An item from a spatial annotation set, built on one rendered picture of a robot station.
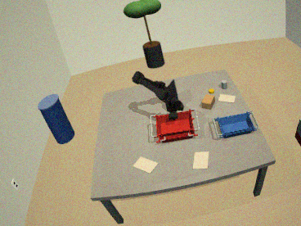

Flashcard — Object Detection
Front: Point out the grey cylinder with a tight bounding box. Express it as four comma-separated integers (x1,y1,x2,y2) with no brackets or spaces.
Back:
222,79,227,89

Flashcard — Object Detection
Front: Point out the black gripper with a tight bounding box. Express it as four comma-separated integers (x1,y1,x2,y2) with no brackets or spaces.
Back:
168,104,178,120

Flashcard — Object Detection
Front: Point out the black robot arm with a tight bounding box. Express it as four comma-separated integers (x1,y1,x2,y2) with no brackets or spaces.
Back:
132,71,184,111

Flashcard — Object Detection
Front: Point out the beige flat rectangular panel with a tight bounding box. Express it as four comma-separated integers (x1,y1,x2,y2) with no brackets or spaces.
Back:
218,94,236,103
193,151,209,170
134,157,159,174

